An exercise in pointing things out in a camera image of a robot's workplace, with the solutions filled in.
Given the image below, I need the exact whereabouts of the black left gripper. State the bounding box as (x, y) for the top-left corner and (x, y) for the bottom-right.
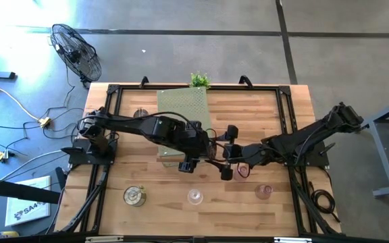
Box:
(178, 120), (217, 173)

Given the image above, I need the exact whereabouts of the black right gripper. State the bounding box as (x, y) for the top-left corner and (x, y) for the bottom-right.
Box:
(205, 125), (261, 181)

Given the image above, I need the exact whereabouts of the pink glass candlestick holder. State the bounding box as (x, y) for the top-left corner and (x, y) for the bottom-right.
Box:
(232, 163), (251, 182)
(255, 184), (274, 200)

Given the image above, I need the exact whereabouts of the clear glass candlestick holder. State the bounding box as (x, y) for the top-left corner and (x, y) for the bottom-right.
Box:
(187, 188), (204, 206)

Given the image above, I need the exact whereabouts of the green perforated metal shelf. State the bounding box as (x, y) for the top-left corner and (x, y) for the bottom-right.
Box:
(156, 86), (213, 168)

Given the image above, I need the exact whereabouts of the small potted green plant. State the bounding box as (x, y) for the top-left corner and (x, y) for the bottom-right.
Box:
(189, 72), (212, 89)

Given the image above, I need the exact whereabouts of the black bar with silver brackets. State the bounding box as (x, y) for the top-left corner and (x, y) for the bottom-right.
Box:
(0, 235), (389, 243)

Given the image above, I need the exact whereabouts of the black floor fan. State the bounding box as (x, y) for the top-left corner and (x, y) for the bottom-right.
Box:
(49, 23), (103, 89)

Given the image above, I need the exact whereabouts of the grey metal bench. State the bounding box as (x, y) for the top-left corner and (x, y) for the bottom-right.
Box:
(359, 95), (389, 198)

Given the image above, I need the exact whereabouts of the white printed cardboard box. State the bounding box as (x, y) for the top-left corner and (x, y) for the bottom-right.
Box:
(4, 175), (52, 227)

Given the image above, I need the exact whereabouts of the black slanted beam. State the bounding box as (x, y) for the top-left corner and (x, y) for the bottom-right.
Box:
(0, 175), (62, 205)

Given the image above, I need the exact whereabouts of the black aluminium table frame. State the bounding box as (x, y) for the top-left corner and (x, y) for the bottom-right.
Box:
(57, 83), (343, 236)

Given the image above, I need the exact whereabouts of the black coiled cable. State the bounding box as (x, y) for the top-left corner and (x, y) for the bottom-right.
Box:
(307, 182), (341, 223)

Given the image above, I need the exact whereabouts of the yellow extension cable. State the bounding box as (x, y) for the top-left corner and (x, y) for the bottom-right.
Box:
(0, 69), (52, 163)

